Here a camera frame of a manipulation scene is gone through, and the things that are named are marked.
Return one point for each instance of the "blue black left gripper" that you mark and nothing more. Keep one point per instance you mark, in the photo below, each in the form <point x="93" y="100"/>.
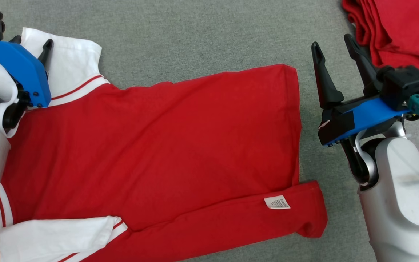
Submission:
<point x="20" y="65"/>

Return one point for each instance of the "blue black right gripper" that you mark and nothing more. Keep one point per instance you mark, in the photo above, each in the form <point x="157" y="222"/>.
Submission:
<point x="369" y="112"/>

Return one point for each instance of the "red shorts with white stripe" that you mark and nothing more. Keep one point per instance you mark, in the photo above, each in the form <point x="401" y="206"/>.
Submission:
<point x="402" y="32"/>

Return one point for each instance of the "red and white t-shirt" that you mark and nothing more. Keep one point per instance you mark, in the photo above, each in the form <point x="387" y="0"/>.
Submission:
<point x="158" y="145"/>

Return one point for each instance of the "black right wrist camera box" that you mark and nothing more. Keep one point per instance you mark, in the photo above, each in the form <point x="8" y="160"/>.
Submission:
<point x="406" y="85"/>

